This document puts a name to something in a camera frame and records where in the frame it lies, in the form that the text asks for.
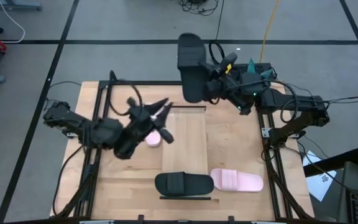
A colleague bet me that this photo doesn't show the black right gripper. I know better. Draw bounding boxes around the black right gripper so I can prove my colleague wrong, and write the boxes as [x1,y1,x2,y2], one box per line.
[198,52,238,102]

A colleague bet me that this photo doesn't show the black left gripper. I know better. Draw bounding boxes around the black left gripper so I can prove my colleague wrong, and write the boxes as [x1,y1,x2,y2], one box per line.
[127,97,175,144]

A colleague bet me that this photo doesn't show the black slide sandal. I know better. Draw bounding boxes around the black slide sandal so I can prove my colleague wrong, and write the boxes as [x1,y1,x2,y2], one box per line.
[154,171,215,197]
[177,32,209,104]

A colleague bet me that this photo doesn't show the pink slide sandal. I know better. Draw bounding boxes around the pink slide sandal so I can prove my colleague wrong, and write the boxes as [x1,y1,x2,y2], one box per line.
[144,102,163,147]
[211,168,264,192]

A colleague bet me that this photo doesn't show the wooden shelf with black rails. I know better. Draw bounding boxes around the wooden shelf with black rails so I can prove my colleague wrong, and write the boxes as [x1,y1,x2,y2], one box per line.
[159,105,212,201]

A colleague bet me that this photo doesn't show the green plant in white pot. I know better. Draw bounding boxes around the green plant in white pot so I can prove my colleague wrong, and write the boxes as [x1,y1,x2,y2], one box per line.
[247,57,275,80]

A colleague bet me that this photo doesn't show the black table beam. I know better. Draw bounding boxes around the black table beam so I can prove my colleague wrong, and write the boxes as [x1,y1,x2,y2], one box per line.
[303,148,358,177]

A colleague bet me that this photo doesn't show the white paper sheet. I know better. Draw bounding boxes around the white paper sheet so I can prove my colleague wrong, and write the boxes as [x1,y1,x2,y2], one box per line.
[302,151,337,202]

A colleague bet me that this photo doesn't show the grey desk foot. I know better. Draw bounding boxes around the grey desk foot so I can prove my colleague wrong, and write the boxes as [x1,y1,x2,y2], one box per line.
[0,0,43,12]

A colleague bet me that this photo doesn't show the grey laptop with black keyboard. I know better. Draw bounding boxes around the grey laptop with black keyboard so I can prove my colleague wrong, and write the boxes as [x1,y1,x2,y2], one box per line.
[336,161,358,224]

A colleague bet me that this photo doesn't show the black coiled floor cable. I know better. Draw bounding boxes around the black coiled floor cable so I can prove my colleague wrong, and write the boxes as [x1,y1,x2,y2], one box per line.
[208,0,226,65]

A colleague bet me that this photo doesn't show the black aluminium table frame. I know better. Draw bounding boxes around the black aluminium table frame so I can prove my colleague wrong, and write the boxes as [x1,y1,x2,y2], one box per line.
[54,70,316,220]

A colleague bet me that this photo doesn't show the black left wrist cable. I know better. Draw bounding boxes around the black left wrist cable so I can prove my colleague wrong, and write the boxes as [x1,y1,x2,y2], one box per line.
[109,80,144,116]

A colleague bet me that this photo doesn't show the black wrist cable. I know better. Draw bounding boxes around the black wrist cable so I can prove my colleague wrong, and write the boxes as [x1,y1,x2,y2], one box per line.
[109,80,144,116]
[272,80,299,124]

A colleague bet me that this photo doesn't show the black cable tangle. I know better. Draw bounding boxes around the black cable tangle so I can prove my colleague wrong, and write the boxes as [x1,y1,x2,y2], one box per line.
[178,0,220,16]

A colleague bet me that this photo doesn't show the yellow floor cable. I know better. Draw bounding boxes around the yellow floor cable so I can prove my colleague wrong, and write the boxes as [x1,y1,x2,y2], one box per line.
[259,0,280,64]

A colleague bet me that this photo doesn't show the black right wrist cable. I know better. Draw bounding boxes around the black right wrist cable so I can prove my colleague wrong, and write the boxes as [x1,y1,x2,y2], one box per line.
[272,80,299,124]

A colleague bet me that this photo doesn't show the black arm base cable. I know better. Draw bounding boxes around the black arm base cable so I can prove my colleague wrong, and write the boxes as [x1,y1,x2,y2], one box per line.
[52,146,86,218]

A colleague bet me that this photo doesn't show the white floor cable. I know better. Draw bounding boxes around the white floor cable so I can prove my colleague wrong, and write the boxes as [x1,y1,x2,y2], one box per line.
[0,0,26,44]

